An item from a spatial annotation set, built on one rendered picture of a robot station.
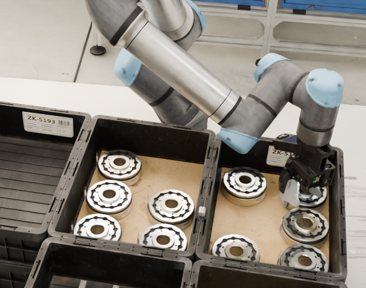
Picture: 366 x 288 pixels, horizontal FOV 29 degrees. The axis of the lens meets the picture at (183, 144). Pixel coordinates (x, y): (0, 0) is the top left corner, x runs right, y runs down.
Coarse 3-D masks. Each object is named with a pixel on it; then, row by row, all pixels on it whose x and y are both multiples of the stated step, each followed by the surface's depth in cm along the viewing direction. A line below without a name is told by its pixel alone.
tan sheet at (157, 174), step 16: (144, 160) 176; (160, 160) 176; (96, 176) 171; (144, 176) 172; (160, 176) 172; (176, 176) 172; (192, 176) 173; (144, 192) 168; (192, 192) 168; (144, 208) 164; (128, 224) 160; (144, 224) 160; (192, 224) 161; (128, 240) 156
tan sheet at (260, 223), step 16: (272, 176) 174; (272, 192) 170; (224, 208) 165; (240, 208) 165; (256, 208) 166; (272, 208) 166; (224, 224) 161; (240, 224) 162; (256, 224) 162; (272, 224) 162; (256, 240) 158; (272, 240) 158; (272, 256) 155
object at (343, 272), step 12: (216, 144) 167; (216, 156) 166; (216, 168) 160; (204, 204) 152; (204, 228) 148; (204, 240) 144; (240, 264) 140; (252, 264) 140; (264, 264) 140; (324, 276) 139; (336, 276) 139
